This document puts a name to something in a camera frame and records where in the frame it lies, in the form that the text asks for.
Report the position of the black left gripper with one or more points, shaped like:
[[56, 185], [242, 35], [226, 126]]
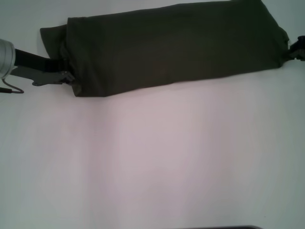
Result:
[[35, 60]]

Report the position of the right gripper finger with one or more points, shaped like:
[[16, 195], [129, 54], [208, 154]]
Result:
[[297, 48]]

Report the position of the dark green t-shirt pink print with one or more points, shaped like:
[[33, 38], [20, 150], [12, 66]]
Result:
[[166, 47]]

